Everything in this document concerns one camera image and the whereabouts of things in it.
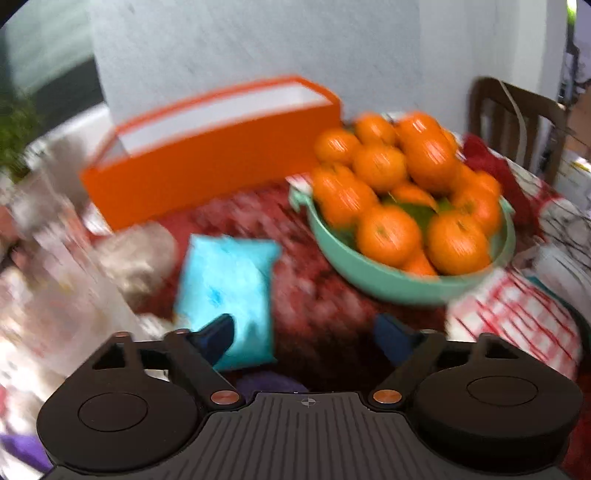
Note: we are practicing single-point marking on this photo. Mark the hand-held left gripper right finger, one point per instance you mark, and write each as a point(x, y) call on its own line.
point(392, 337)

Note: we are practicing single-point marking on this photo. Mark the dark wooden chair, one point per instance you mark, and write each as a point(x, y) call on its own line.
point(485, 120)

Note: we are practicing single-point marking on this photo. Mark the clear floral plastic cup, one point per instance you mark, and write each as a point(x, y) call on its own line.
point(69, 277)

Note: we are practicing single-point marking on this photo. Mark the orange cardboard box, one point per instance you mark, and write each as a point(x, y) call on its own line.
point(207, 166)

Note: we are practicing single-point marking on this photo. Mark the pile of tangerines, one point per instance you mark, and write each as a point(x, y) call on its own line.
point(392, 230)

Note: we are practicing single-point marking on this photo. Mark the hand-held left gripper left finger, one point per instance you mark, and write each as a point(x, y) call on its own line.
point(217, 337)

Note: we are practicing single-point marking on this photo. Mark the round beige lace coaster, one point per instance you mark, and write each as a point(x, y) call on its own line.
point(138, 258)

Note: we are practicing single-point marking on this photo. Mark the small potted plant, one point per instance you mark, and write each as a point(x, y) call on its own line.
point(18, 134)

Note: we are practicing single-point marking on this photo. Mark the mint green bowl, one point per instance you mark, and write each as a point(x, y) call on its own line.
point(392, 284)

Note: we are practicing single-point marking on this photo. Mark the teal packet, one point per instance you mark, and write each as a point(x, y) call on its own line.
point(226, 286)

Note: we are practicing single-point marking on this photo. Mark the red fluffy towel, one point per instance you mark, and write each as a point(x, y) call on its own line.
point(489, 166)

